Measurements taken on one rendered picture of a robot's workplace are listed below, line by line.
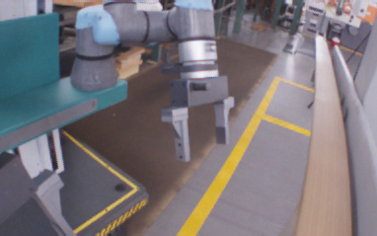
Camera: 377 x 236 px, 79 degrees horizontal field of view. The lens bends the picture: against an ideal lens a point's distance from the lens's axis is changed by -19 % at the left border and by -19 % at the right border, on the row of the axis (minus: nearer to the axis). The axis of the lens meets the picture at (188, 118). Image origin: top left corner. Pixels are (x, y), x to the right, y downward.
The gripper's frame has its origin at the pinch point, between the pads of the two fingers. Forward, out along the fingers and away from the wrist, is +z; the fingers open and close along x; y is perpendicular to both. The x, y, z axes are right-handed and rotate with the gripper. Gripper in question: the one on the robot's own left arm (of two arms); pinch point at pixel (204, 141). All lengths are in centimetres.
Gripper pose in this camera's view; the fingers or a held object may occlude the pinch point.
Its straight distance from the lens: 58.5
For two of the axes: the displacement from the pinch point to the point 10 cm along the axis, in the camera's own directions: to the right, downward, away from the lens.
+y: 7.6, 0.5, -6.5
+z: 0.8, 9.8, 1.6
